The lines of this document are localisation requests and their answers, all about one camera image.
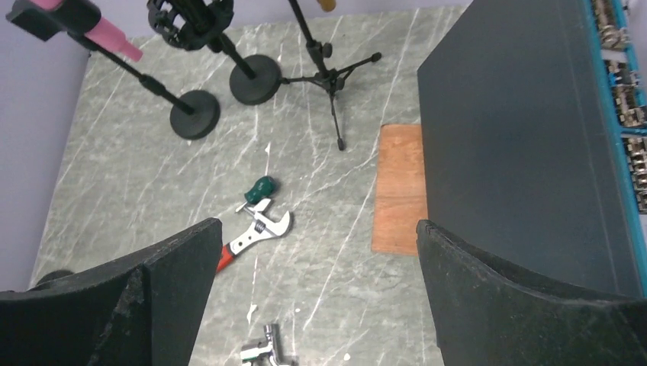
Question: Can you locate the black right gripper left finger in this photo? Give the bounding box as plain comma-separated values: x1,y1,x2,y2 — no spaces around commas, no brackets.
1,218,222,365

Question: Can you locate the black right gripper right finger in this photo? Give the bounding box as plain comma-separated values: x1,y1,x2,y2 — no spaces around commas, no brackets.
417,220,646,365

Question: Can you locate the black front microphone stand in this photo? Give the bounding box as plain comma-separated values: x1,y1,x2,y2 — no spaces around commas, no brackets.
35,269,74,287

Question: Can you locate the black stand for pink microphone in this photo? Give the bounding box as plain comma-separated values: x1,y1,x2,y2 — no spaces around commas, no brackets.
6,1,220,140

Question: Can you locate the pink toy microphone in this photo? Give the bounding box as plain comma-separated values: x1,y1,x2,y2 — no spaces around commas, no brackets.
32,0,143,62

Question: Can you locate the black tripod microphone stand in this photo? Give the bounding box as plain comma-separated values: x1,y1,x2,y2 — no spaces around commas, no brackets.
280,0,382,151

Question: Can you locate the gold microphone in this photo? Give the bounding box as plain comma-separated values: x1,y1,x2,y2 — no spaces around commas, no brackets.
317,0,336,13

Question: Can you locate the chrome faucet fitting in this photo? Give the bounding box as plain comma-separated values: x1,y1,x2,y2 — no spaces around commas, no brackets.
240,323,298,366

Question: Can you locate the wooden board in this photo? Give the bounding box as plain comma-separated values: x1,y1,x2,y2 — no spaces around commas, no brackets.
371,124,427,255

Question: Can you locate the red handled adjustable wrench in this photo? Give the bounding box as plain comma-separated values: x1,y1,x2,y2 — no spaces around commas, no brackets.
216,197,294,274

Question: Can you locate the green handled screwdriver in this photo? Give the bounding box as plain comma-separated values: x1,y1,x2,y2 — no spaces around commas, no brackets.
235,175,278,212

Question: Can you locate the dark grey network switch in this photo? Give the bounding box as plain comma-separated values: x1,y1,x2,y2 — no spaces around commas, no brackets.
417,1,646,297

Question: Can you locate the black shock mount stand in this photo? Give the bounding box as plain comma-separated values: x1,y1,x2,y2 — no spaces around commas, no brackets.
146,0,282,105

